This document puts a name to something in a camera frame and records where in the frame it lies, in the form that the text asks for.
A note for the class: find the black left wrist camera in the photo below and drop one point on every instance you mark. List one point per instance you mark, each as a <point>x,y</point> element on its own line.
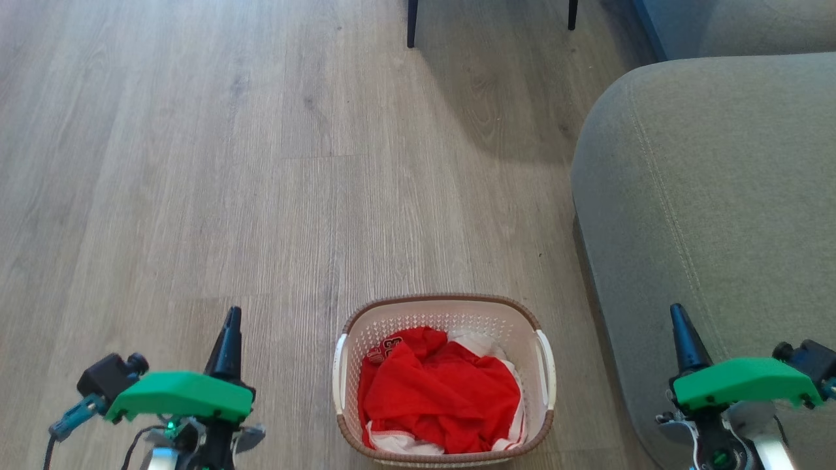
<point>108,375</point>

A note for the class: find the white perforated plastic laundry basket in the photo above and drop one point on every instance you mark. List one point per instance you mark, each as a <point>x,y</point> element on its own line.
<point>392,320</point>

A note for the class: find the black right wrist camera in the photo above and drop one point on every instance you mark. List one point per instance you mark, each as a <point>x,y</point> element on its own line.
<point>810,362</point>

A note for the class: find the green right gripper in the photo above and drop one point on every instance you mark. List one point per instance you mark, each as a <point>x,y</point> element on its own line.
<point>744,382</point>

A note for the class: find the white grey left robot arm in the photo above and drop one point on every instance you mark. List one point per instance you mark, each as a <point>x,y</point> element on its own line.
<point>196,447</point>

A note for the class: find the red jersey garment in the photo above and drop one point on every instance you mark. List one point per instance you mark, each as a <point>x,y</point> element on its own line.
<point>437,391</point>

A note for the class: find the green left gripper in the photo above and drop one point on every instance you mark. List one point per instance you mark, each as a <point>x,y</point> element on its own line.
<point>176,395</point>

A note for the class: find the white garment with red trim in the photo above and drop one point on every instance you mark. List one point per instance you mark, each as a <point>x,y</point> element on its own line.
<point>484,344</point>

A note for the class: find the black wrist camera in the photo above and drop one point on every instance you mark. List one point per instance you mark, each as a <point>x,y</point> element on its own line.
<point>108,375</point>
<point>810,362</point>

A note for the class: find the grey fabric sofa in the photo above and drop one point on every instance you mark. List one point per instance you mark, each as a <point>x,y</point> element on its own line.
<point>718,196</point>

